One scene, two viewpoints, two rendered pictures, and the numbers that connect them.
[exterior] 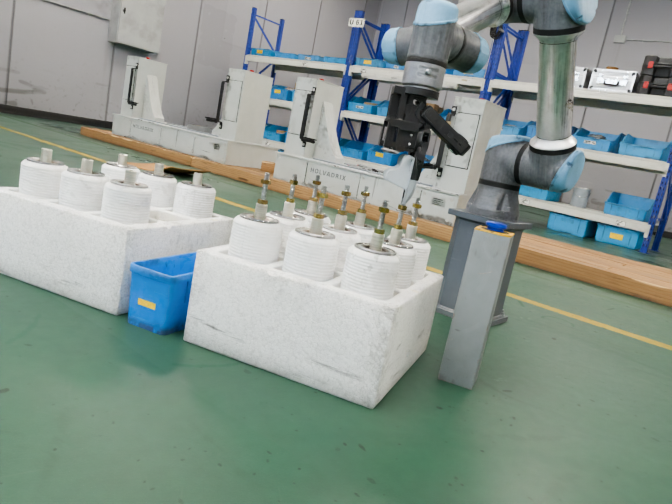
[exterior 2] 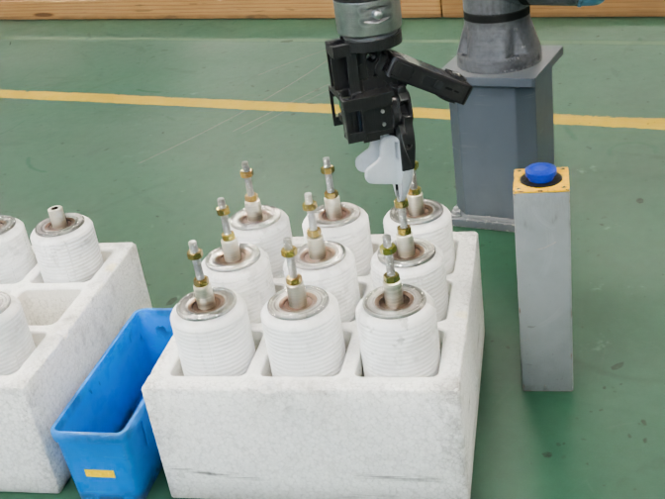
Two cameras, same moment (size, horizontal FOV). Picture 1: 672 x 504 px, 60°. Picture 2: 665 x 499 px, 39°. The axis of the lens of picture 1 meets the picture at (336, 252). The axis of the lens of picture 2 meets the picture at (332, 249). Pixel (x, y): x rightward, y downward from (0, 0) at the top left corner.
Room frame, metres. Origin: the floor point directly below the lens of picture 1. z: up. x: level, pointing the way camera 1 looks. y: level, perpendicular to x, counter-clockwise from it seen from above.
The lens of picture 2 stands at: (0.06, 0.08, 0.83)
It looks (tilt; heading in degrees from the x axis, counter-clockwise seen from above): 28 degrees down; 355
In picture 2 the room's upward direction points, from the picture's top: 9 degrees counter-clockwise
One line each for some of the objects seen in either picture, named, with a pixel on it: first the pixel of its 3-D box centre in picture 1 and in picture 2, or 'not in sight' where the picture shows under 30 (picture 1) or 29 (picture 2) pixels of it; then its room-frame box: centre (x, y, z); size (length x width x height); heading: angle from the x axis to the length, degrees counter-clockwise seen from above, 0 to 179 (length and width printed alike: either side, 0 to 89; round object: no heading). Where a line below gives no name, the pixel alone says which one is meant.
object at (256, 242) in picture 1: (251, 265); (220, 364); (1.09, 0.15, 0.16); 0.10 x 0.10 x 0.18
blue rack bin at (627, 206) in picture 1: (631, 206); not in sight; (5.42, -2.58, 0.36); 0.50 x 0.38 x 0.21; 144
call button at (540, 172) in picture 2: (495, 227); (540, 174); (1.13, -0.30, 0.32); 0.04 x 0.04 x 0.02
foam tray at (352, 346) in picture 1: (323, 305); (333, 355); (1.16, 0.00, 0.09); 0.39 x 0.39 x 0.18; 70
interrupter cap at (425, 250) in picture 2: (394, 243); (406, 252); (1.12, -0.11, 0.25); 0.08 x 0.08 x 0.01
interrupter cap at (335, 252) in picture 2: (339, 229); (318, 255); (1.16, 0.00, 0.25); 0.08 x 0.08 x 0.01
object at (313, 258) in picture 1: (306, 281); (309, 364); (1.05, 0.04, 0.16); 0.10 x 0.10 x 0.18
